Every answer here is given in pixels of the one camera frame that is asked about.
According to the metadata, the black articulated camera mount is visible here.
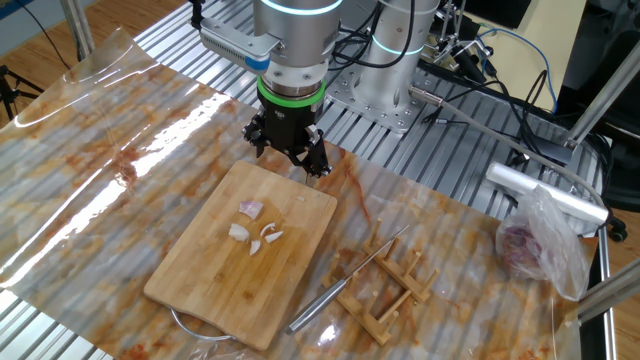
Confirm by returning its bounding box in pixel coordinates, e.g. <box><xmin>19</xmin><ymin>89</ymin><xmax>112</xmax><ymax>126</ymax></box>
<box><xmin>422</xmin><ymin>0</ymin><xmax>496</xmax><ymax>85</ymax></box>

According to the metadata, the grey hose metal connector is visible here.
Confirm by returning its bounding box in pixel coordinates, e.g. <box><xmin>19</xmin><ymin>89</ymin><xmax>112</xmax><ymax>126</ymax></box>
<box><xmin>408</xmin><ymin>84</ymin><xmax>609</xmax><ymax>211</ymax></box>

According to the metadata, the beige desk top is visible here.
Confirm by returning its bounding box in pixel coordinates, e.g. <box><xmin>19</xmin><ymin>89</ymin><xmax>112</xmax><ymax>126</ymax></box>
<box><xmin>469</xmin><ymin>0</ymin><xmax>589</xmax><ymax>114</ymax></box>

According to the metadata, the marble pattern plastic sheet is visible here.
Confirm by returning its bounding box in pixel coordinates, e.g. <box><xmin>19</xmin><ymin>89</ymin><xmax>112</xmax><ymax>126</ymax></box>
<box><xmin>0</xmin><ymin>27</ymin><xmax>599</xmax><ymax>360</ymax></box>

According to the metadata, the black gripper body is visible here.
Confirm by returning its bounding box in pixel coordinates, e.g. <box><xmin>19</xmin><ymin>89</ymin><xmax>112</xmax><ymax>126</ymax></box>
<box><xmin>259</xmin><ymin>98</ymin><xmax>322</xmax><ymax>152</ymax></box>

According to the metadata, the black arm cable harness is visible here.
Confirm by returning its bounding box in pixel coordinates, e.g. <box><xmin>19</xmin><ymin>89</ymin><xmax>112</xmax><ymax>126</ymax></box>
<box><xmin>332</xmin><ymin>0</ymin><xmax>417</xmax><ymax>70</ymax></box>

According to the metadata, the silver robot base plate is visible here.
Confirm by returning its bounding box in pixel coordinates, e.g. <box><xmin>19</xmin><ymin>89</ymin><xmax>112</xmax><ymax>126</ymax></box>
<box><xmin>324</xmin><ymin>67</ymin><xmax>426</xmax><ymax>135</ymax></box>

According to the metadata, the steel kitchen knife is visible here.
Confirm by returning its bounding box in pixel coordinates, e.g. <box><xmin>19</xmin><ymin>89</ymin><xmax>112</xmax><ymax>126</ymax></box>
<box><xmin>284</xmin><ymin>224</ymin><xmax>410</xmax><ymax>336</ymax></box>

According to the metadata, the thin blue cable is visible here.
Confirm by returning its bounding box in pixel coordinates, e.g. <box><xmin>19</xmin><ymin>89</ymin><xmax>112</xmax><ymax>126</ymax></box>
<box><xmin>474</xmin><ymin>27</ymin><xmax>559</xmax><ymax>114</ymax></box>

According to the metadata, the black office chair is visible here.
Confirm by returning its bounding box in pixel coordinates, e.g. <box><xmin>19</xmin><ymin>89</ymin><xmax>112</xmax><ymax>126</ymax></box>
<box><xmin>557</xmin><ymin>0</ymin><xmax>640</xmax><ymax>244</ymax></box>

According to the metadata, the crumpled clear plastic bag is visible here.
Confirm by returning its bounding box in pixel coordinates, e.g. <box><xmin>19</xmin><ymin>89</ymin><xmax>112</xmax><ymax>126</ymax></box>
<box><xmin>494</xmin><ymin>184</ymin><xmax>592</xmax><ymax>302</ymax></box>

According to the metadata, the aluminium frame post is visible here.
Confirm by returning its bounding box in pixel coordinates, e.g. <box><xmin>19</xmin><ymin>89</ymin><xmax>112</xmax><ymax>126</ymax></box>
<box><xmin>59</xmin><ymin>0</ymin><xmax>96</xmax><ymax>61</ymax></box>
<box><xmin>574</xmin><ymin>259</ymin><xmax>640</xmax><ymax>324</ymax></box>
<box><xmin>564</xmin><ymin>39</ymin><xmax>640</xmax><ymax>149</ymax></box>

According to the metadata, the black tripod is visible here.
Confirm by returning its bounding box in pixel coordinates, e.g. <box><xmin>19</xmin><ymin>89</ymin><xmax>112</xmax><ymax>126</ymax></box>
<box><xmin>0</xmin><ymin>64</ymin><xmax>45</xmax><ymax>121</ymax></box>

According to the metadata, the silver metal cylinder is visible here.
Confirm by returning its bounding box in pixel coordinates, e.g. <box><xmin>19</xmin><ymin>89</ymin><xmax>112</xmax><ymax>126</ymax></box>
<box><xmin>485</xmin><ymin>161</ymin><xmax>610</xmax><ymax>226</ymax></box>

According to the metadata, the thin black cable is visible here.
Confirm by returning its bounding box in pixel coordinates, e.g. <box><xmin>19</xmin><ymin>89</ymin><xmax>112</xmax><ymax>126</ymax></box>
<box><xmin>14</xmin><ymin>0</ymin><xmax>72</xmax><ymax>70</ymax></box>

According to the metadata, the large white onion piece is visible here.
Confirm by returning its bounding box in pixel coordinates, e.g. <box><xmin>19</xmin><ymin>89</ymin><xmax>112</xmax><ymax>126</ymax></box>
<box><xmin>228</xmin><ymin>222</ymin><xmax>251</xmax><ymax>244</ymax></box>

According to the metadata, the silver wrist camera blue end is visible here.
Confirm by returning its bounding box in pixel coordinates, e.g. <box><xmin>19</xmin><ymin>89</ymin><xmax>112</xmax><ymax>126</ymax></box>
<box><xmin>199</xmin><ymin>17</ymin><xmax>281</xmax><ymax>74</ymax></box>

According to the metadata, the whole purple onion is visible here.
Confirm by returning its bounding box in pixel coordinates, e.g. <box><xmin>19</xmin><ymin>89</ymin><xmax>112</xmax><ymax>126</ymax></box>
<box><xmin>499</xmin><ymin>224</ymin><xmax>544</xmax><ymax>275</ymax></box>

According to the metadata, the black cable bundle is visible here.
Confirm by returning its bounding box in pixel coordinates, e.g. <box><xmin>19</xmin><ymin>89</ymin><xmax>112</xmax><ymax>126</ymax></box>
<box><xmin>419</xmin><ymin>69</ymin><xmax>614</xmax><ymax>169</ymax></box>

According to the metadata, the dark grey adapter box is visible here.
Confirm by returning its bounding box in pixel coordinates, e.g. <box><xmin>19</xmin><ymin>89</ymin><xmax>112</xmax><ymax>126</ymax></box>
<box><xmin>529</xmin><ymin>134</ymin><xmax>574</xmax><ymax>166</ymax></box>

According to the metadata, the bamboo cutting board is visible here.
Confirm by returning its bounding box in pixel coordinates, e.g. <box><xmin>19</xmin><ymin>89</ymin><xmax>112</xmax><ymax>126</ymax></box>
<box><xmin>143</xmin><ymin>159</ymin><xmax>339</xmax><ymax>351</ymax></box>

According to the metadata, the black monitor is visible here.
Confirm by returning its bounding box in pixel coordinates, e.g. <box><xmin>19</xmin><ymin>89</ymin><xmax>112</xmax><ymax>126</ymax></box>
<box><xmin>459</xmin><ymin>0</ymin><xmax>532</xmax><ymax>29</ymax></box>

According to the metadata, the silver metal table bar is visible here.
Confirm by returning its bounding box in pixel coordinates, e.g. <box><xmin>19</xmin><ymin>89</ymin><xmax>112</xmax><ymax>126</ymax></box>
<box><xmin>597</xmin><ymin>224</ymin><xmax>619</xmax><ymax>360</ymax></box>

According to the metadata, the black camera cable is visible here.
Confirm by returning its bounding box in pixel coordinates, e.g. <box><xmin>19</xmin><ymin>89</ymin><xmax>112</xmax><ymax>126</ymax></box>
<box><xmin>188</xmin><ymin>0</ymin><xmax>206</xmax><ymax>29</ymax></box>

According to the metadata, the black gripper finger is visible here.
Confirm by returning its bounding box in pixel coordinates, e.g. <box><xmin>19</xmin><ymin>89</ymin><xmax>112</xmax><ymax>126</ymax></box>
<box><xmin>289</xmin><ymin>125</ymin><xmax>332</xmax><ymax>179</ymax></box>
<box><xmin>242</xmin><ymin>112</ymin><xmax>268</xmax><ymax>158</ymax></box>

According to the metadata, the wooden peg rack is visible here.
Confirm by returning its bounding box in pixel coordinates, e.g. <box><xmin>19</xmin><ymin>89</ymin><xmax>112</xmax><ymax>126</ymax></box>
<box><xmin>322</xmin><ymin>217</ymin><xmax>442</xmax><ymax>347</ymax></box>

